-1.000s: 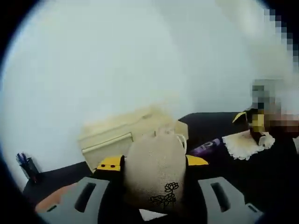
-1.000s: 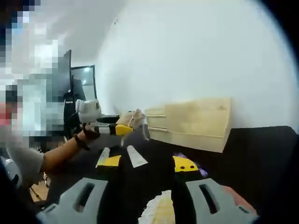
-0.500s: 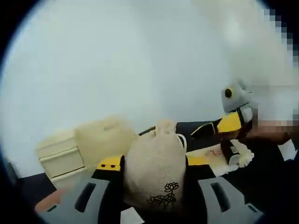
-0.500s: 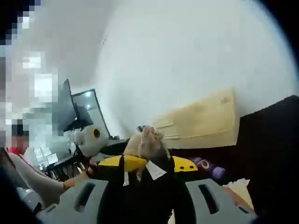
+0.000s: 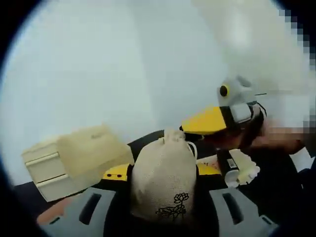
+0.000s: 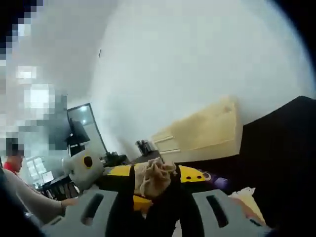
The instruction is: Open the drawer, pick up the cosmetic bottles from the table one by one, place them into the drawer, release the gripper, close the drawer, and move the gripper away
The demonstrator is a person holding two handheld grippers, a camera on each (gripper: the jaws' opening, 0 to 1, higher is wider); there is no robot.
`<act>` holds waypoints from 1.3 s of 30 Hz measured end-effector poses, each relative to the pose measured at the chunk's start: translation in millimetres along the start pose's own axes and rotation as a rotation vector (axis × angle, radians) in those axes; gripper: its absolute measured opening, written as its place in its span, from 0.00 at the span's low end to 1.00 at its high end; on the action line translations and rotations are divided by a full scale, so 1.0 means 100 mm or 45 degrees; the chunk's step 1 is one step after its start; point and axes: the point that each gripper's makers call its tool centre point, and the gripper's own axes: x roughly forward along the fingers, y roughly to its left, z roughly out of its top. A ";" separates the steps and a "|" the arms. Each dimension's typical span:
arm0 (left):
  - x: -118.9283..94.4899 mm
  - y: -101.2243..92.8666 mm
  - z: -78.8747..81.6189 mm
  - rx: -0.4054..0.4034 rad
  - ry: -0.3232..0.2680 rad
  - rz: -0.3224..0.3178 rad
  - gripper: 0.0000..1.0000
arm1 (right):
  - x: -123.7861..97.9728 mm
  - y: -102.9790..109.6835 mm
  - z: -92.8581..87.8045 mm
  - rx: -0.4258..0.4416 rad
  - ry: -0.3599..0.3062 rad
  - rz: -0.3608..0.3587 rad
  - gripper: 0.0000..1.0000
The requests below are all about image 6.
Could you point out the black monitor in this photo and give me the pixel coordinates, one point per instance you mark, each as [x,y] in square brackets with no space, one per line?
[77,133]

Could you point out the dark cluttered desk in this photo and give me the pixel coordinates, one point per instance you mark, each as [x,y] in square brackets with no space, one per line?
[116,159]

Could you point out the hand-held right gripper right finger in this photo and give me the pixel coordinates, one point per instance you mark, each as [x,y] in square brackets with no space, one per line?
[198,209]

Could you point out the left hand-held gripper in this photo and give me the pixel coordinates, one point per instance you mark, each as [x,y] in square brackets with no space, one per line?
[76,170]

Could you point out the pale yellow fluffy cloth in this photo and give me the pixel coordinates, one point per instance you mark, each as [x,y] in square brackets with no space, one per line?
[243,192]

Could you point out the cream wooden drawer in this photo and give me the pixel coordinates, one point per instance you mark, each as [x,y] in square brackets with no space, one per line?
[164,141]
[170,153]

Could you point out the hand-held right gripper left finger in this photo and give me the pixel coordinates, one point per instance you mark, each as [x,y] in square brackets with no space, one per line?
[69,222]

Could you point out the cream wooden desk organizer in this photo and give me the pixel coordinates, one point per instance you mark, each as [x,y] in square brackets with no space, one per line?
[209,130]

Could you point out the black mesh pen holder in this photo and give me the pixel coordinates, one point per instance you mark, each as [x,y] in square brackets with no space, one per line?
[145,148]

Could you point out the person's right hand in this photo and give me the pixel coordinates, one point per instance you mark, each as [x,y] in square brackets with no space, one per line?
[251,212]

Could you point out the black framed glass door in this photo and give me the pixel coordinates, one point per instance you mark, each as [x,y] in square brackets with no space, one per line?
[86,113]

